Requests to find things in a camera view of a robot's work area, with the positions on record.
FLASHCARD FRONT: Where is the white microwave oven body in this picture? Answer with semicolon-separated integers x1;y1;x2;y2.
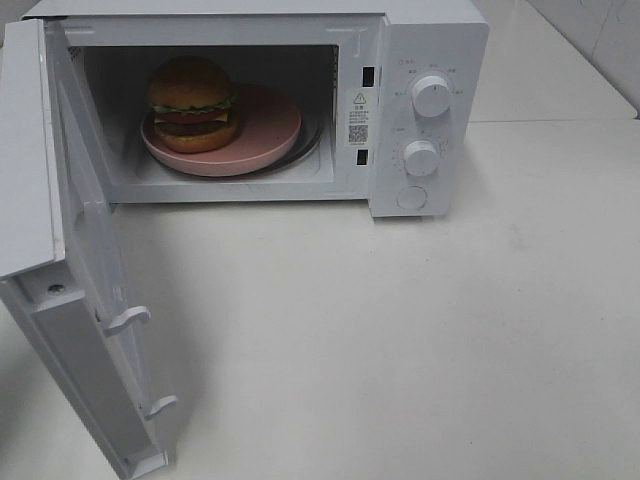
19;1;489;217

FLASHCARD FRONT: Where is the burger with sesame bun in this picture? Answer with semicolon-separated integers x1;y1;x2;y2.
147;56;239;154

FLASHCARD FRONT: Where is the pink round plate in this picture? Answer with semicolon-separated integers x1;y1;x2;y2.
140;84;302;177

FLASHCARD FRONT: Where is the round white door-release button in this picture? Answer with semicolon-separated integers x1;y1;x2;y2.
396;186;428;211

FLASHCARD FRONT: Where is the upper white power knob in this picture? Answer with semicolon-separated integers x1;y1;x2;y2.
410;73;451;118

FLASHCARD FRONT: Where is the lower white timer knob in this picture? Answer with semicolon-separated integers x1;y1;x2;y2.
403;140;440;177

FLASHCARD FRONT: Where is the white warning label sticker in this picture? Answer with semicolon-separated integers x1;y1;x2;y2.
345;88;374;146

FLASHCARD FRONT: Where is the white microwave door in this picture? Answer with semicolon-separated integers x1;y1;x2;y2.
1;19;176;479

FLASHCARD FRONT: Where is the glass microwave turntable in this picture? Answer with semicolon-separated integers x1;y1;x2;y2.
140;110;322;178

